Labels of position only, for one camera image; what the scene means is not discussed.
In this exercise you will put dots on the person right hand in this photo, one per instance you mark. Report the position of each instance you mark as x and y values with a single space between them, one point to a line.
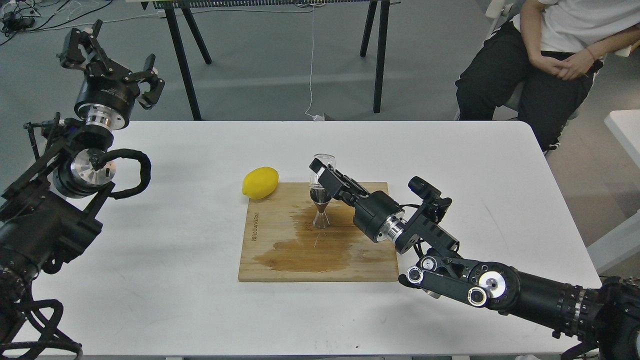
549 65

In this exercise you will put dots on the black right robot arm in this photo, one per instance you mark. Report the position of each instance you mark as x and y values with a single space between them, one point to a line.
605 319

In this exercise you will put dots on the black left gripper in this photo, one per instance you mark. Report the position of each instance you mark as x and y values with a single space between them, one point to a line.
105 85

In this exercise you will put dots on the wooden cutting board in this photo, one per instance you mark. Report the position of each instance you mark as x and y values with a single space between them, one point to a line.
281 244

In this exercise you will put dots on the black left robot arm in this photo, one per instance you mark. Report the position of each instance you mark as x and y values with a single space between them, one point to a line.
49 214

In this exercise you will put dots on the person left hand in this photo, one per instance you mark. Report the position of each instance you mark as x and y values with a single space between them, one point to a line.
576 65

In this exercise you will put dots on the seated person in white shirt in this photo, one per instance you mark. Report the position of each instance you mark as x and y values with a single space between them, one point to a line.
553 28

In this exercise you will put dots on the clear glass cup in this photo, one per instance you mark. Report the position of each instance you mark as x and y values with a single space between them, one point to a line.
327 160

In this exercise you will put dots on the steel jigger measuring cup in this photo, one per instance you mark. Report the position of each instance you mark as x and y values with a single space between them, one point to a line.
321 199

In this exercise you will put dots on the yellow lemon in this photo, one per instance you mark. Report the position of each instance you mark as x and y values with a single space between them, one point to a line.
260 182

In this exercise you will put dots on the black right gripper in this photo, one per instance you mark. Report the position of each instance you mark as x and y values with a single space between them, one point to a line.
377 215

